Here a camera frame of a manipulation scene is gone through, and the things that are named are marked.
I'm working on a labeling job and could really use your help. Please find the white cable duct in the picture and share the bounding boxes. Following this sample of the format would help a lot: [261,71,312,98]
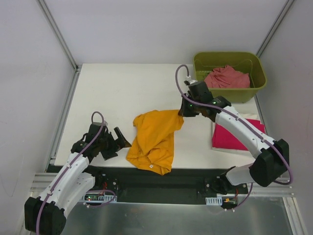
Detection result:
[79,193,117,204]
[205,196,223,206]

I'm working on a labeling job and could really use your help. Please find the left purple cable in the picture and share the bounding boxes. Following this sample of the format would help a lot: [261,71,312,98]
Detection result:
[35,111,115,235]

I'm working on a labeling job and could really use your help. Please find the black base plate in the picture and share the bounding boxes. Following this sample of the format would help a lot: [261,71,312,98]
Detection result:
[46,165,254,203]

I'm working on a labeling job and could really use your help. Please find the folded magenta t shirt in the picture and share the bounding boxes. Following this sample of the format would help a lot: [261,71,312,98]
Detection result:
[211,118,266,152]

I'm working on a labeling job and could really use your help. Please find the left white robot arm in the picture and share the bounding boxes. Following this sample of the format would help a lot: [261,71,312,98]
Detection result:
[24,122,131,235]

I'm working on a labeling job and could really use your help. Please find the pink crumpled t shirt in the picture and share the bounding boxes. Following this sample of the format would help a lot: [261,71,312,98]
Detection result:
[204,65,250,89]

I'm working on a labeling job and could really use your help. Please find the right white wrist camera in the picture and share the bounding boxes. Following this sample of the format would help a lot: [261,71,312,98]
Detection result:
[184,76,197,86]

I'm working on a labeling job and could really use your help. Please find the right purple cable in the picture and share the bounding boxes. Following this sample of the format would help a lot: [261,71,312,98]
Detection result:
[175,64,293,213]

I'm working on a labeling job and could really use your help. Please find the right aluminium frame post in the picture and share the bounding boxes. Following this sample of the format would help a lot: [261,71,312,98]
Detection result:
[256,0,295,58]

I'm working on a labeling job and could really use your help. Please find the olive green plastic bin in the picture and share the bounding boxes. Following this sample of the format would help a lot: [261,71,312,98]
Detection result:
[193,51,267,103]

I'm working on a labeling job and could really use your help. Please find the orange t shirt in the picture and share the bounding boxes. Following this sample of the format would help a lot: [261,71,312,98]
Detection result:
[126,110,184,175]

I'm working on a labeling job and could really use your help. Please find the purple cable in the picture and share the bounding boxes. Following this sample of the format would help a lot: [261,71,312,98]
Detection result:
[35,111,115,235]
[175,64,293,213]

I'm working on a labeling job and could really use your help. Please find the left aluminium frame post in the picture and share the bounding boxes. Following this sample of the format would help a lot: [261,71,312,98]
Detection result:
[36,0,79,71]

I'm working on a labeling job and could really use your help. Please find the right white cable duct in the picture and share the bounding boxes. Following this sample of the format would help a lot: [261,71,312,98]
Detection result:
[205,196,223,206]

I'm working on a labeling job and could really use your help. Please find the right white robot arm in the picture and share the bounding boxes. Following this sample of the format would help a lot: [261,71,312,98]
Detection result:
[179,80,291,195]

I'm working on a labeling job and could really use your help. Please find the aluminium front rail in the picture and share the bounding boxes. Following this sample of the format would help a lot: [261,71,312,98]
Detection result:
[29,172,296,197]

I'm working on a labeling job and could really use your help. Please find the left white cable duct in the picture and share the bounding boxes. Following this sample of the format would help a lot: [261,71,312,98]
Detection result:
[79,193,117,204]

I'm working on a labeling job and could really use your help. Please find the aluminium frame post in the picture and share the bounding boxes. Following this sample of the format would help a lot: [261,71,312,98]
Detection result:
[256,0,295,58]
[36,0,79,71]

